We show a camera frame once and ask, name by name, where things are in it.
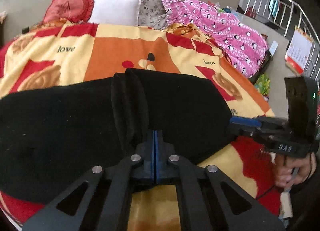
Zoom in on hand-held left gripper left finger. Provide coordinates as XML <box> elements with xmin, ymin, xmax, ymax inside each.
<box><xmin>22</xmin><ymin>130</ymin><xmax>156</xmax><ymax>231</ymax></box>

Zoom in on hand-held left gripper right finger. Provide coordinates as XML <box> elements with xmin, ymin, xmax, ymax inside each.
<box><xmin>155</xmin><ymin>130</ymin><xmax>285</xmax><ymax>231</ymax></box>

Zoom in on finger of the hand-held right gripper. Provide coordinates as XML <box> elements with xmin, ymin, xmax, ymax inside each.
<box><xmin>229</xmin><ymin>116</ymin><xmax>291</xmax><ymax>128</ymax></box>
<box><xmin>229</xmin><ymin>124</ymin><xmax>291</xmax><ymax>144</ymax></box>

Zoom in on black pants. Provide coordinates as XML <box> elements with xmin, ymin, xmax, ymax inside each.
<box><xmin>0</xmin><ymin>68</ymin><xmax>238</xmax><ymax>204</ymax></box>

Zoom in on person's right hand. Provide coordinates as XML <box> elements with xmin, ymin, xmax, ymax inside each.
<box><xmin>274</xmin><ymin>151</ymin><xmax>318</xmax><ymax>193</ymax></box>

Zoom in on green printed bag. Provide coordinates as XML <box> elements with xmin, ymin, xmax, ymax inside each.
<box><xmin>254</xmin><ymin>73</ymin><xmax>272</xmax><ymax>96</ymax></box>

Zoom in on red white hanging calendar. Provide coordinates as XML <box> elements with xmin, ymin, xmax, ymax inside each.
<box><xmin>284</xmin><ymin>26</ymin><xmax>313</xmax><ymax>74</ymax></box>

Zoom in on pink penguin print quilt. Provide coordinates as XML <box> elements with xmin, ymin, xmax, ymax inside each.
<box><xmin>160</xmin><ymin>0</ymin><xmax>269</xmax><ymax>79</ymax></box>

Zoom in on red orange printed blanket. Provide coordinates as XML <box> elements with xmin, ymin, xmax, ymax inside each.
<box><xmin>0</xmin><ymin>20</ymin><xmax>281</xmax><ymax>231</ymax></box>

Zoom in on metal stair railing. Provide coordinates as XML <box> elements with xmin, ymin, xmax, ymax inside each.
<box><xmin>244</xmin><ymin>0</ymin><xmax>320</xmax><ymax>83</ymax></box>

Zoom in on white pillow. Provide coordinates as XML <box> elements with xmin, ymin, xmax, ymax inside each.
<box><xmin>89</xmin><ymin>0</ymin><xmax>142</xmax><ymax>27</ymax></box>

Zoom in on red frilled pillow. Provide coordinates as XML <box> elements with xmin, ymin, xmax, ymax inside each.
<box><xmin>44</xmin><ymin>0</ymin><xmax>95</xmax><ymax>24</ymax></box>

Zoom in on dark bed frame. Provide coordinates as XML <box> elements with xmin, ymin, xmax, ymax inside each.
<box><xmin>250</xmin><ymin>50</ymin><xmax>273</xmax><ymax>84</ymax></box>

